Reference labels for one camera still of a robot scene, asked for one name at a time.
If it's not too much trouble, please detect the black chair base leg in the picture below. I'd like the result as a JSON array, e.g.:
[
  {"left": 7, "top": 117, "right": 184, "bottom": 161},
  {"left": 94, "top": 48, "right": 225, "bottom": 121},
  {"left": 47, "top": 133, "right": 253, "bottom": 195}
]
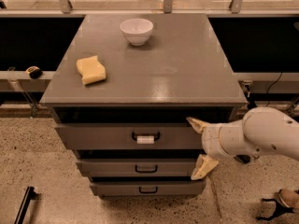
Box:
[{"left": 256, "top": 198, "right": 293, "bottom": 221}]

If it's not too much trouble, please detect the clear acrylic bracket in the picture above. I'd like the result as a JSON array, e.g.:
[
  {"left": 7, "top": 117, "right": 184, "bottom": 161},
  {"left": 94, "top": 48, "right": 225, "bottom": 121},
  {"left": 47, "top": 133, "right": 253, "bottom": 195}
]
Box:
[{"left": 7, "top": 77, "right": 38, "bottom": 119}]

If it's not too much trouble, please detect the white ceramic bowl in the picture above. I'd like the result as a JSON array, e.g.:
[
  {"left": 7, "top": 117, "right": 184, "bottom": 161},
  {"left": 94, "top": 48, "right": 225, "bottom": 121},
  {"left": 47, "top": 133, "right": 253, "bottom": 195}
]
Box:
[{"left": 120, "top": 19, "right": 153, "bottom": 46}]

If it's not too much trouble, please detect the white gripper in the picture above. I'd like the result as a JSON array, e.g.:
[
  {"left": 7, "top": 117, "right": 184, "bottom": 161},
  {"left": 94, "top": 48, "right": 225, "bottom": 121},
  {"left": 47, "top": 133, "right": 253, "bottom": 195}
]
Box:
[{"left": 187, "top": 117, "right": 225, "bottom": 180}]

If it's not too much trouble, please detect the grey bottom drawer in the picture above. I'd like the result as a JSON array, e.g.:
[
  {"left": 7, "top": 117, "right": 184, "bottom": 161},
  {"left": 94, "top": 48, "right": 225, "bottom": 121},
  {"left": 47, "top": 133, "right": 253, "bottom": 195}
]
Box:
[{"left": 90, "top": 181, "right": 206, "bottom": 197}]

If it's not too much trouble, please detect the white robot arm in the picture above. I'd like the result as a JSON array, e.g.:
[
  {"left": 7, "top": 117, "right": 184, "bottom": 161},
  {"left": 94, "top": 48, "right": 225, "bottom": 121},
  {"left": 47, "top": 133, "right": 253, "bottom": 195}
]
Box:
[{"left": 187, "top": 107, "right": 299, "bottom": 180}]

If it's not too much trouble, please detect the black floor stand leg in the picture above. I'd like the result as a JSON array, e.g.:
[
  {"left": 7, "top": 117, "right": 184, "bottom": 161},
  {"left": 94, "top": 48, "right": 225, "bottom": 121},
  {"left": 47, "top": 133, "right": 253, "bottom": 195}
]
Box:
[{"left": 14, "top": 186, "right": 38, "bottom": 224}]

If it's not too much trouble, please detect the grey drawer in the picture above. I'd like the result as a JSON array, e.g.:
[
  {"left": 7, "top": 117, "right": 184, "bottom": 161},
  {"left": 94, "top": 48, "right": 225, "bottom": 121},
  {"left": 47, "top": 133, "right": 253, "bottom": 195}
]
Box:
[
  {"left": 77, "top": 159, "right": 196, "bottom": 177},
  {"left": 90, "top": 181, "right": 206, "bottom": 197},
  {"left": 55, "top": 123, "right": 202, "bottom": 150}
]

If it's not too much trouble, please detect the grey top drawer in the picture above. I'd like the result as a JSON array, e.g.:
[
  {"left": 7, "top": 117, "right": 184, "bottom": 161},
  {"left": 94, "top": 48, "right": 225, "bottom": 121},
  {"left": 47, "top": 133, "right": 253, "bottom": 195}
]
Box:
[{"left": 55, "top": 123, "right": 202, "bottom": 150}]

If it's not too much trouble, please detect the black power adapter with cable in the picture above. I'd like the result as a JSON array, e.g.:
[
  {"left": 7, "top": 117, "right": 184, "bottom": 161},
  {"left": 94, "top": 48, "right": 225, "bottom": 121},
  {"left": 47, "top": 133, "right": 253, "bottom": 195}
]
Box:
[{"left": 234, "top": 155, "right": 259, "bottom": 164}]

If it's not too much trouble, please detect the tan shoe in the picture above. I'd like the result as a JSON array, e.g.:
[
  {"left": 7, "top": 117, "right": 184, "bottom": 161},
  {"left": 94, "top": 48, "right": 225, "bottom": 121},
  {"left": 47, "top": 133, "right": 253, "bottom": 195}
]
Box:
[{"left": 278, "top": 189, "right": 299, "bottom": 212}]

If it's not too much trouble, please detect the grey middle drawer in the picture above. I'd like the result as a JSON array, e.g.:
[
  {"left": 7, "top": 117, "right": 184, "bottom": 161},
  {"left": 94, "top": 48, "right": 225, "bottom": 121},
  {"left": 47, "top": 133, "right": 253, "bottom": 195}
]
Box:
[{"left": 77, "top": 159, "right": 196, "bottom": 177}]

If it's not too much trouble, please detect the black yellow tape measure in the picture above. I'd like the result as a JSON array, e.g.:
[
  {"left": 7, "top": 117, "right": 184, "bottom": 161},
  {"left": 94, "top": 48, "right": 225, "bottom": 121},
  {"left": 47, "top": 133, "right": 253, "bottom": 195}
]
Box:
[{"left": 26, "top": 66, "right": 43, "bottom": 79}]

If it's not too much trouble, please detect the yellow sponge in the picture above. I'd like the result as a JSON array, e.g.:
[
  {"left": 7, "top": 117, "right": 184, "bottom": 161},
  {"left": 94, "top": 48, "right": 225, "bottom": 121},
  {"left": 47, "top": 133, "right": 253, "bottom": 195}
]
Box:
[{"left": 76, "top": 56, "right": 107, "bottom": 85}]

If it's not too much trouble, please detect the grey drawer cabinet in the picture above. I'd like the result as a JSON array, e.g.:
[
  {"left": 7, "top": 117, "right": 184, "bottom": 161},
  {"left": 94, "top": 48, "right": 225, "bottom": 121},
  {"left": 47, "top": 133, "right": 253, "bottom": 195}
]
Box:
[{"left": 41, "top": 14, "right": 246, "bottom": 184}]

